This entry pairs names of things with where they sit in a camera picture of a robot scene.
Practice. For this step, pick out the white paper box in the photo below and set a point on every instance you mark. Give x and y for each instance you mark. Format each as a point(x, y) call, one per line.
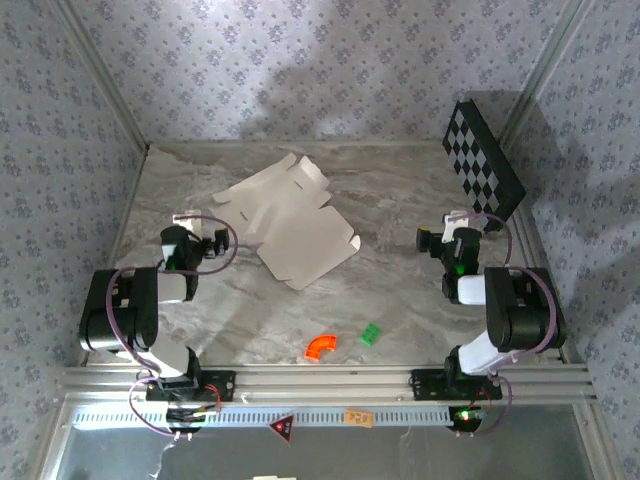
point(295, 235)

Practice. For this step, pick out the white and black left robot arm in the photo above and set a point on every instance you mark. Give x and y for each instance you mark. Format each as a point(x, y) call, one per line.
point(135, 310)

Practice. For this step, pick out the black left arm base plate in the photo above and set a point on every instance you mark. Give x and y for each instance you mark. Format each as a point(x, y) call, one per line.
point(222, 385)

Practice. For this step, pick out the orange curved toy block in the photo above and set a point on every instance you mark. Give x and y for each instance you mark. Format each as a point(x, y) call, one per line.
point(316, 347)

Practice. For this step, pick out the green toy brick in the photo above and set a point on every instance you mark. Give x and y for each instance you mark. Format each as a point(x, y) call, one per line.
point(370, 334)

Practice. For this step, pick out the aluminium frame post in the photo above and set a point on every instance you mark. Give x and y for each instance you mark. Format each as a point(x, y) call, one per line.
point(544, 75)
point(106, 75)

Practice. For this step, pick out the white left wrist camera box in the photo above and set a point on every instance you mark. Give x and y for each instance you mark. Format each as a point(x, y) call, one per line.
point(186, 220)

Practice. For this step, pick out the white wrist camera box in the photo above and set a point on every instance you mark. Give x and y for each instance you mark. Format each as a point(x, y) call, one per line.
point(452, 227)
point(186, 220)

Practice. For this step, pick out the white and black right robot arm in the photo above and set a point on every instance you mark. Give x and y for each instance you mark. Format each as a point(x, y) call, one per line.
point(515, 310)

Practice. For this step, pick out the long aluminium mounting rail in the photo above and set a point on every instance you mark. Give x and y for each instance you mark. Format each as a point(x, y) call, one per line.
point(325, 382)

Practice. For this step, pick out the orange label sticker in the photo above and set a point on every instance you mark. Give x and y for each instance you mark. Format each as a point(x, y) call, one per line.
point(359, 418)

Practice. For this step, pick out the red triangle warning sticker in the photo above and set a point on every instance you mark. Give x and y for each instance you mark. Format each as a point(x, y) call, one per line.
point(281, 426)

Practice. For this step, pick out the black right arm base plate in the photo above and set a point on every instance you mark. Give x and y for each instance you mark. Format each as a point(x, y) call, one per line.
point(425, 385)

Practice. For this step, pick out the black checkerboard calibration board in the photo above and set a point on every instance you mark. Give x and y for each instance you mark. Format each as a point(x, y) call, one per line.
point(482, 160)

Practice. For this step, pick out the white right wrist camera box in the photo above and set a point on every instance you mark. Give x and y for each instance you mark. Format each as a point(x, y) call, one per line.
point(452, 227)

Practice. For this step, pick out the aluminium frame bar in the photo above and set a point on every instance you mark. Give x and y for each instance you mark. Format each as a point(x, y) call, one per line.
point(527, 235)
point(131, 195)
point(225, 143)

